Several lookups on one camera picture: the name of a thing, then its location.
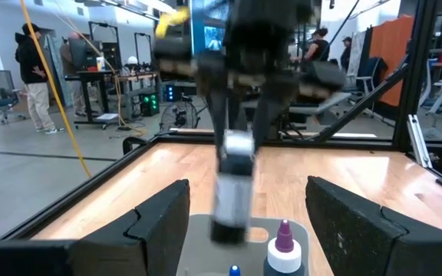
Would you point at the black-capped large dye bottle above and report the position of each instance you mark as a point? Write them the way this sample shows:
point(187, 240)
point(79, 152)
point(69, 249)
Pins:
point(234, 184)

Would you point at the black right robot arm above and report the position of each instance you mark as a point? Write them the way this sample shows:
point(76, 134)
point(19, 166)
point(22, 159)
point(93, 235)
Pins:
point(267, 11)

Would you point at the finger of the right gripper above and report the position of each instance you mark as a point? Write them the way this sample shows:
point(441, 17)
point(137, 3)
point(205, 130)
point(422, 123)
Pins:
point(267, 115)
point(219, 115)

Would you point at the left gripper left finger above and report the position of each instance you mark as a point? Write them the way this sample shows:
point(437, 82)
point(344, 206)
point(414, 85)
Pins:
point(156, 237)

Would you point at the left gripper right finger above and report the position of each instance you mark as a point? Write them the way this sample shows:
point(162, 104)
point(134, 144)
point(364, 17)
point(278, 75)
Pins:
point(344, 230)

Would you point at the grey plastic bin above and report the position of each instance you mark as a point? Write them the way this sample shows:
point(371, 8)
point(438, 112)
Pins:
point(202, 245)

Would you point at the black standing desk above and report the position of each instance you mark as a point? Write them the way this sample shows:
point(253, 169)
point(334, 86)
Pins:
point(90, 76)

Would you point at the orange partition panel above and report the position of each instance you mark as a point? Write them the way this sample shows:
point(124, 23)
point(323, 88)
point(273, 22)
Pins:
point(391, 57)

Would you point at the person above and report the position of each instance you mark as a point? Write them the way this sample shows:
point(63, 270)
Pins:
point(346, 53)
point(76, 92)
point(318, 48)
point(31, 65)

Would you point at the silver aluminium bracket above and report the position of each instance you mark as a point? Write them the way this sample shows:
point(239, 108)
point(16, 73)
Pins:
point(419, 142)

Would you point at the device with blue lights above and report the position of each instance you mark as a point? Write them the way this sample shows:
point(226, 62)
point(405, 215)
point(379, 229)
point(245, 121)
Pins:
point(170, 93)

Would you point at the computer with green lights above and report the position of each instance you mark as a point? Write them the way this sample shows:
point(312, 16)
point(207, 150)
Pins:
point(150, 104)

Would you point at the small grey-blue bottle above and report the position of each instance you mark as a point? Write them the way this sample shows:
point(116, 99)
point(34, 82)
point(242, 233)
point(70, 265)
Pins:
point(235, 270)
point(284, 257)

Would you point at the blue display screen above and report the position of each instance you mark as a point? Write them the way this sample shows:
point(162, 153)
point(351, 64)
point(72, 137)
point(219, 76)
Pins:
point(213, 38)

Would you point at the wooden workbench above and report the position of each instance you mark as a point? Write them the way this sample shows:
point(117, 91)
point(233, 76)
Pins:
point(136, 76)

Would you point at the black floor fan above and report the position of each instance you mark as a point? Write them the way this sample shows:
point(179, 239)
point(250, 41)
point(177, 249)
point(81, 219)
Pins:
point(179, 115)

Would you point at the black computer monitor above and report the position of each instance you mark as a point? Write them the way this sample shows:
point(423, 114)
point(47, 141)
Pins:
point(84, 53)

